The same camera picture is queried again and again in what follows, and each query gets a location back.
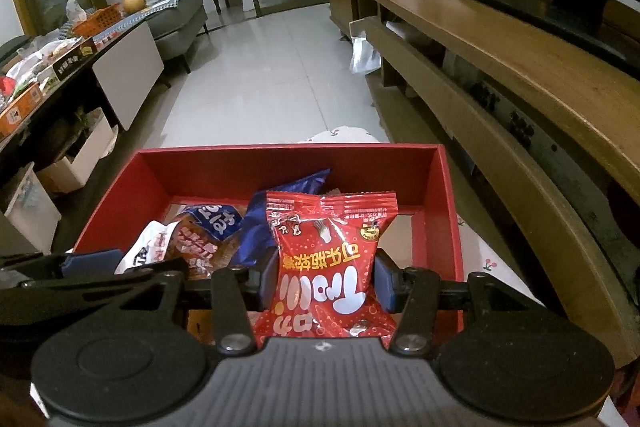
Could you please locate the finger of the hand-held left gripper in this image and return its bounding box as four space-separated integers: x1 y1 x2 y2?
20 257 188 293
0 249 126 285

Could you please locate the red cardboard box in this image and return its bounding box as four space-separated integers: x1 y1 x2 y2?
74 144 466 350

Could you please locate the pile of snack packets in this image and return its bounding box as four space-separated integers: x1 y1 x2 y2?
0 34 83 105

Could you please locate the grey sofa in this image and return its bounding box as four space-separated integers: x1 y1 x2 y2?
145 0 211 75

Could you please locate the black snack box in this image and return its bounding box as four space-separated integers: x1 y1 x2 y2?
52 39 97 81

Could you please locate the red candy bag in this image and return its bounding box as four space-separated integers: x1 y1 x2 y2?
252 191 399 353

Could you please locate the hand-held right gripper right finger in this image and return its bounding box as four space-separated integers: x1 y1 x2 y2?
375 255 551 356

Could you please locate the blue foil snack packet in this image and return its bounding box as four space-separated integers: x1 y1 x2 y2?
230 168 332 268

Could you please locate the blue and red bread bag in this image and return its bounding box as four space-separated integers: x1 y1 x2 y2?
115 203 246 280

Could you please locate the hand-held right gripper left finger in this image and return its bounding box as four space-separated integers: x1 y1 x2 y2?
85 249 279 354

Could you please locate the dark coffee table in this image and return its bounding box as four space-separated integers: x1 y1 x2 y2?
0 19 166 255

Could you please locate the wooden television cabinet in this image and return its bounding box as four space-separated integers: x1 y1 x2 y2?
322 0 640 370

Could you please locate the white storage box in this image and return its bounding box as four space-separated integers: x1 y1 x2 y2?
0 162 63 254
37 107 121 194

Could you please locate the orange plastic basket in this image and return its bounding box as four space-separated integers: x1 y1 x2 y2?
72 4 124 38

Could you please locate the white plastic bag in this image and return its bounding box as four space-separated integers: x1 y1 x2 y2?
348 19 383 75
65 0 90 25

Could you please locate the blue patterned cloth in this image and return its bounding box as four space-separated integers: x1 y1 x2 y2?
92 0 201 45

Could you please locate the orange red snack box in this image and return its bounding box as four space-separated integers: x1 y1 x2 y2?
0 82 44 138

